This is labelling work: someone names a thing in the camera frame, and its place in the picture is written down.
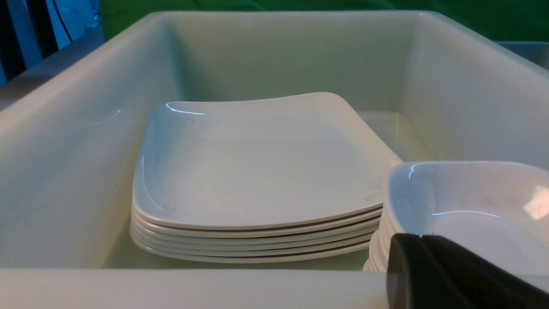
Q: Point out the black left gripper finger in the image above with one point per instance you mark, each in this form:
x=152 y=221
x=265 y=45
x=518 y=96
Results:
x=433 y=272

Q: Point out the teal plastic bin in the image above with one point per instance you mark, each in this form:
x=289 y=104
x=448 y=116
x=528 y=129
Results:
x=535 y=51

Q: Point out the stack of white plates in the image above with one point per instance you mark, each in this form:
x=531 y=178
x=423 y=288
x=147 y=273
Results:
x=258 y=181

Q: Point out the large white plastic tub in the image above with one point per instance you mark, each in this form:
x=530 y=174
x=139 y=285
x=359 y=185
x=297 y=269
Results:
x=68 y=148

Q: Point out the stack of white bowls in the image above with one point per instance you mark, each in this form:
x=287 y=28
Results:
x=498 y=210

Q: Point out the green backdrop cloth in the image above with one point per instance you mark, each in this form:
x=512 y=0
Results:
x=498 y=20

